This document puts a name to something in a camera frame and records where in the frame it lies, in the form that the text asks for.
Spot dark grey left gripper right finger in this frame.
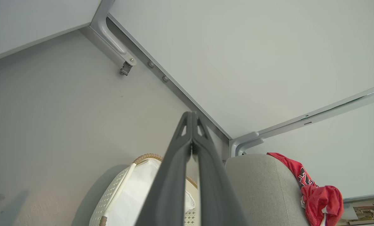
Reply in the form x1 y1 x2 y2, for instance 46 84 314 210
192 112 249 226

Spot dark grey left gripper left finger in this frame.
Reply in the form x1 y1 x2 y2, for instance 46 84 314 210
135 112 193 226

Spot white cloth garment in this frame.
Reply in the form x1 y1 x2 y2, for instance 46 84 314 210
112 159 195 226

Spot red white-striped jersey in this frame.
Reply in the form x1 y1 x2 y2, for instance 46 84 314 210
267 153 317 189

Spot red shorts with white band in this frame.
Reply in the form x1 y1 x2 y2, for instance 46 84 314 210
301 185 344 226

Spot white basket with wicker rim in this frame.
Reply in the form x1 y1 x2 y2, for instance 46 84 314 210
89 153 200 226

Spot grey fabric sofa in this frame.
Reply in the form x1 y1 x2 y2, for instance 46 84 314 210
225 154 340 226

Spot grey partition post beside sofa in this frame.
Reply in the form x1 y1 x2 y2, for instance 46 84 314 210
229 132 265 157

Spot grey partition bottom rail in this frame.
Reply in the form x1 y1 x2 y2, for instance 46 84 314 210
107 14 232 140

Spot grey partition horizontal rail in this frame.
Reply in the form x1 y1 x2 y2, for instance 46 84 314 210
258 82 374 140

